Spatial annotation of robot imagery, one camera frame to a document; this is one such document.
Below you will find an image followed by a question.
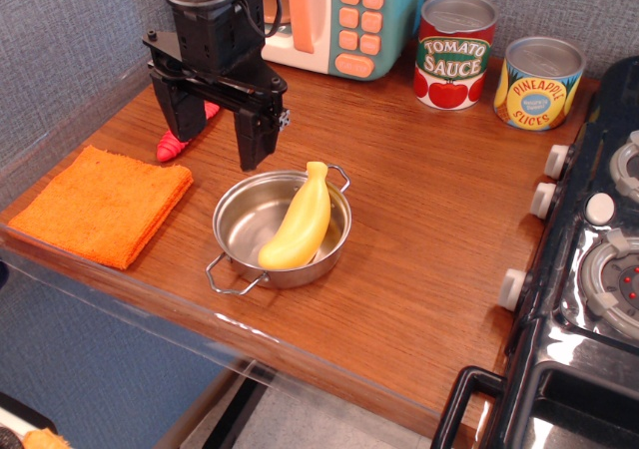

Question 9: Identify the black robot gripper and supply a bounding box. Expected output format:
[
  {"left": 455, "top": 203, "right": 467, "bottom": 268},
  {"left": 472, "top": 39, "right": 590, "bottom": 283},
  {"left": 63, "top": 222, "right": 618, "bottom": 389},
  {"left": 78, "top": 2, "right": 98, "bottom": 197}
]
[{"left": 144, "top": 0, "right": 290, "bottom": 172}]

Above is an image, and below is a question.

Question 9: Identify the small steel pan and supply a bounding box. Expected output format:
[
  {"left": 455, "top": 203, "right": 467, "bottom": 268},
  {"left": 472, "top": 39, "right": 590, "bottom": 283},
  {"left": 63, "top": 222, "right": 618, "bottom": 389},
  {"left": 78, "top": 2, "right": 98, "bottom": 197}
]
[{"left": 206, "top": 165, "right": 352, "bottom": 295}]

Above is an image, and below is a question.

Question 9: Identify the yellow toy banana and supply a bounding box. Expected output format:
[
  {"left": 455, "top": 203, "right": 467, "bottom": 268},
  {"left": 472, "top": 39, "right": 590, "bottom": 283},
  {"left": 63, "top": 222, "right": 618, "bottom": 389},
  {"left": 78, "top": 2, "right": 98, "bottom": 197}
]
[{"left": 259, "top": 162, "right": 330, "bottom": 270}]

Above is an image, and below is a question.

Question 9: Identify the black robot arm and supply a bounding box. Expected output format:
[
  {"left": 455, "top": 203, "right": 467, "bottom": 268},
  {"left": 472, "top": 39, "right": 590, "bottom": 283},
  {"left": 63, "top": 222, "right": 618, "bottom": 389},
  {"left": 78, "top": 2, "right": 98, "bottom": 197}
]
[{"left": 143, "top": 0, "right": 290, "bottom": 171}]

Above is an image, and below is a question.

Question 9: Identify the orange folded cloth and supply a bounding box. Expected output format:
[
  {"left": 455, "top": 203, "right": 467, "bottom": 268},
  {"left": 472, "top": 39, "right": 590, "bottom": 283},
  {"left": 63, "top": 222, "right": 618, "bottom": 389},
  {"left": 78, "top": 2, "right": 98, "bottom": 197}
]
[{"left": 8, "top": 146, "right": 194, "bottom": 270}]

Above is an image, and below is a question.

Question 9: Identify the teal toy microwave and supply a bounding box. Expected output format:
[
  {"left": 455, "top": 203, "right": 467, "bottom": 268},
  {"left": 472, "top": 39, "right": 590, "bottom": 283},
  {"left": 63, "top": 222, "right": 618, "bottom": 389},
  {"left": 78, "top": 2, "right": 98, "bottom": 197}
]
[{"left": 263, "top": 0, "right": 424, "bottom": 81}]

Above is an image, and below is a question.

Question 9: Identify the tomato sauce can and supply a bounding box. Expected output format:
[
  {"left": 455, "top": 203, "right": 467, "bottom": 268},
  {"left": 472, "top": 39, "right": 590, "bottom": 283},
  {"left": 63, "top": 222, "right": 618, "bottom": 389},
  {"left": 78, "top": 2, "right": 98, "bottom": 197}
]
[{"left": 413, "top": 0, "right": 498, "bottom": 111}]

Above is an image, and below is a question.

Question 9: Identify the clear acrylic table guard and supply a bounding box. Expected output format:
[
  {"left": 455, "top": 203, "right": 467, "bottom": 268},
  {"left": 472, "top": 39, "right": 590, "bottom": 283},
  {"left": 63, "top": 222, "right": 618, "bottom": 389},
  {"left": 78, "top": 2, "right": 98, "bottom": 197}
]
[{"left": 0, "top": 59, "right": 443, "bottom": 449}]

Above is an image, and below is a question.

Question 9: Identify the pineapple slices can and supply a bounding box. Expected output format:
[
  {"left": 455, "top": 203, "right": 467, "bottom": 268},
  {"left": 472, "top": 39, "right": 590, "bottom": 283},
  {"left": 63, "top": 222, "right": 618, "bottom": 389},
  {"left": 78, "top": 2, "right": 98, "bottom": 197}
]
[{"left": 493, "top": 36, "right": 586, "bottom": 132}]

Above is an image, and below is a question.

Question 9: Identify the white stove knob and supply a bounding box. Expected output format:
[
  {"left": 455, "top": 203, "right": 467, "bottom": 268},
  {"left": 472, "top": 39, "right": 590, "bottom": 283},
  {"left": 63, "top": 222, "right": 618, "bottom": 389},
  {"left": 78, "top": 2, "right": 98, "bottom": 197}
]
[
  {"left": 544, "top": 145, "right": 570, "bottom": 180},
  {"left": 497, "top": 268, "right": 527, "bottom": 311},
  {"left": 529, "top": 183, "right": 556, "bottom": 220}
]

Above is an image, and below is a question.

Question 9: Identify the orange object at corner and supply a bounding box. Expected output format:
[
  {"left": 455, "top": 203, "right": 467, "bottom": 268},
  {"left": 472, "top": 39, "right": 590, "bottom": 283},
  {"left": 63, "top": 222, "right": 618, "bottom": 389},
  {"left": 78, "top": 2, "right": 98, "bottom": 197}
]
[{"left": 22, "top": 428, "right": 71, "bottom": 449}]

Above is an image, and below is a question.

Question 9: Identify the black toy stove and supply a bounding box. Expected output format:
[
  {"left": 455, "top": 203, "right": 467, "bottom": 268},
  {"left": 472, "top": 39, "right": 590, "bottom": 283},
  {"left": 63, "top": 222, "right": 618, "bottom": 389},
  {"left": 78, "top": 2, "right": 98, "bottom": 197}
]
[{"left": 429, "top": 55, "right": 639, "bottom": 449}]

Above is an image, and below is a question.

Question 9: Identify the red handled metal spoon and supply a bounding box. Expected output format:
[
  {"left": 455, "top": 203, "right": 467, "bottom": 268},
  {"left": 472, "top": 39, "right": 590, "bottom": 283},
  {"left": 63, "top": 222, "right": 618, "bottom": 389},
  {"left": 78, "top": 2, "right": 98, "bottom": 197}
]
[{"left": 156, "top": 102, "right": 221, "bottom": 163}]

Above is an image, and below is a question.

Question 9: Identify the black oven door handle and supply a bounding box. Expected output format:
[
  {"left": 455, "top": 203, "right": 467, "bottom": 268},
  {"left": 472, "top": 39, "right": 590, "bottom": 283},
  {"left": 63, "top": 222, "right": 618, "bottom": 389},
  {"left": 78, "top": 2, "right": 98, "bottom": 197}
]
[{"left": 431, "top": 365, "right": 505, "bottom": 449}]

